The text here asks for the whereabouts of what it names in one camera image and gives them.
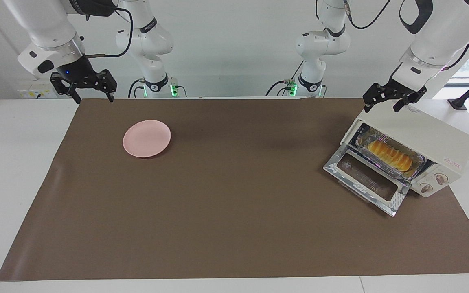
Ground aluminium foil tray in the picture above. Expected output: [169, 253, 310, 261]
[355, 125, 427, 180]

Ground brown table mat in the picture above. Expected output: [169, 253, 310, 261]
[0, 98, 469, 281]

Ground glazed bread roll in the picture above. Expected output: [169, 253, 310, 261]
[368, 140, 413, 171]

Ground pink round plate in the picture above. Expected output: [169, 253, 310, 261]
[123, 120, 172, 158]

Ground glass oven door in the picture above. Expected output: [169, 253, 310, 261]
[323, 143, 411, 217]

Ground white wall socket box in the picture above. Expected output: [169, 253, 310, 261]
[18, 79, 56, 99]

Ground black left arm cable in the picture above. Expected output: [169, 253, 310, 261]
[342, 0, 469, 72]

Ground white toaster oven body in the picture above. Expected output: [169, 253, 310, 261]
[340, 104, 469, 198]

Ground black base cable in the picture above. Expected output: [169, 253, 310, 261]
[128, 79, 147, 98]
[265, 60, 305, 97]

